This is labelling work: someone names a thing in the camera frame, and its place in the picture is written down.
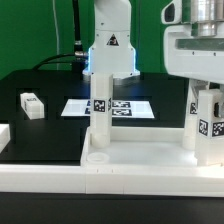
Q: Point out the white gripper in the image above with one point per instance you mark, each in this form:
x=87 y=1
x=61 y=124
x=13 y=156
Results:
x=196 y=58

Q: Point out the white desk tabletop tray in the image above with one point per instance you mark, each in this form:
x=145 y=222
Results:
x=147 y=146

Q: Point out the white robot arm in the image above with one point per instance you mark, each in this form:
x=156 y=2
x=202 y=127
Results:
x=112 y=51

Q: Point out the white marker sheet with tags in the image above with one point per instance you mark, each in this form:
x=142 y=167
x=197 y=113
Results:
x=120 y=109

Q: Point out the white front fence bar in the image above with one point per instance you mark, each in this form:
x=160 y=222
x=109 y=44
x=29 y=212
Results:
x=127 y=180

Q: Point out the white left fence block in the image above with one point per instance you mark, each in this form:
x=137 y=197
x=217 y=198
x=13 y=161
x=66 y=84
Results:
x=4 y=136

